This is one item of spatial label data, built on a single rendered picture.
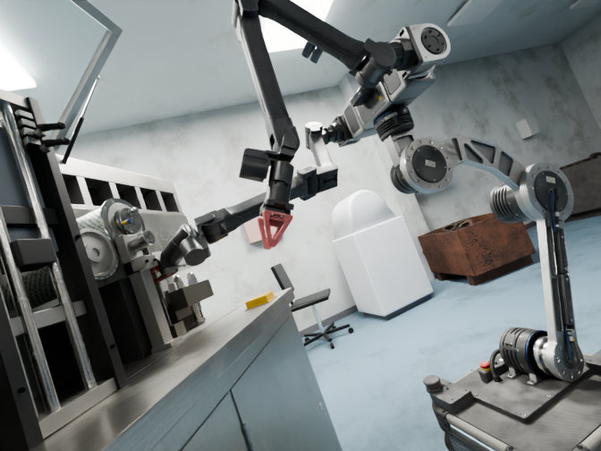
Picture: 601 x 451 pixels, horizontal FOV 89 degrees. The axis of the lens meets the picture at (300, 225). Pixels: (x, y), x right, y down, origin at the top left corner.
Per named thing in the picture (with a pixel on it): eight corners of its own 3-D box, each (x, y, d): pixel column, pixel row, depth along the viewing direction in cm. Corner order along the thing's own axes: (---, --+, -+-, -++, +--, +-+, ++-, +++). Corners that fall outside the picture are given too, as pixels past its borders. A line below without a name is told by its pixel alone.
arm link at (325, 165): (342, 194, 109) (343, 169, 102) (304, 199, 108) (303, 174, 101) (320, 141, 143) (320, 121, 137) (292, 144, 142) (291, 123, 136)
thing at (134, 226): (125, 233, 80) (115, 207, 80) (119, 235, 80) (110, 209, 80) (145, 232, 87) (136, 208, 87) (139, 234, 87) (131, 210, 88)
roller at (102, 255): (80, 280, 65) (63, 228, 66) (-7, 317, 70) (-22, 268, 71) (123, 272, 77) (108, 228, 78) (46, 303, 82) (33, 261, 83)
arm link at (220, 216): (310, 189, 113) (309, 162, 106) (320, 195, 110) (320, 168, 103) (202, 240, 94) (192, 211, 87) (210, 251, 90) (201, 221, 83)
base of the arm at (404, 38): (424, 61, 87) (409, 24, 88) (402, 64, 85) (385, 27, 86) (406, 80, 96) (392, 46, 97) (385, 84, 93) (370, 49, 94)
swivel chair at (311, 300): (336, 327, 365) (308, 251, 372) (363, 333, 309) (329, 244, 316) (292, 350, 342) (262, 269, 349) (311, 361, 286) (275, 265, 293)
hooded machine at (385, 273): (405, 293, 394) (366, 193, 404) (438, 295, 337) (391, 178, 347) (359, 316, 371) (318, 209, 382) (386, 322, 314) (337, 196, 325)
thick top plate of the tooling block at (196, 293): (189, 306, 91) (181, 287, 91) (83, 345, 98) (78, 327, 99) (214, 294, 107) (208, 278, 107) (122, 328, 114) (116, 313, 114)
